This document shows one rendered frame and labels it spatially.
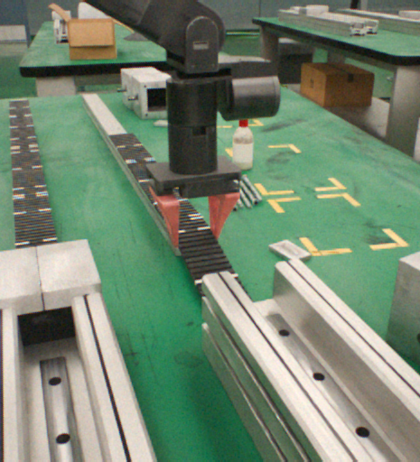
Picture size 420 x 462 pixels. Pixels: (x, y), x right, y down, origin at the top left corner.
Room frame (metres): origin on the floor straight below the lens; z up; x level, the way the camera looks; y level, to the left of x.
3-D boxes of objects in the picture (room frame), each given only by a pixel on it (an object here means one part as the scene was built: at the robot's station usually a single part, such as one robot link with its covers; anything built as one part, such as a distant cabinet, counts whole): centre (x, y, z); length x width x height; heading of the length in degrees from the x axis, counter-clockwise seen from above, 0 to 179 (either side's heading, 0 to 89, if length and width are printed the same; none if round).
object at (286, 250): (0.63, -0.10, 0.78); 0.05 x 0.03 x 0.01; 32
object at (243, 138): (0.99, -0.06, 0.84); 0.04 x 0.04 x 0.12
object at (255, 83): (0.64, -0.01, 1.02); 0.12 x 0.09 x 0.12; 110
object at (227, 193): (0.63, 0.01, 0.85); 0.07 x 0.07 x 0.09; 19
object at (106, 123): (1.09, 0.19, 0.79); 0.96 x 0.04 x 0.03; 19
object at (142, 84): (1.42, 0.16, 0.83); 0.11 x 0.10 x 0.10; 108
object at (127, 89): (1.53, 0.20, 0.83); 0.11 x 0.10 x 0.10; 110
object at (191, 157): (0.62, 0.02, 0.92); 0.10 x 0.07 x 0.07; 109
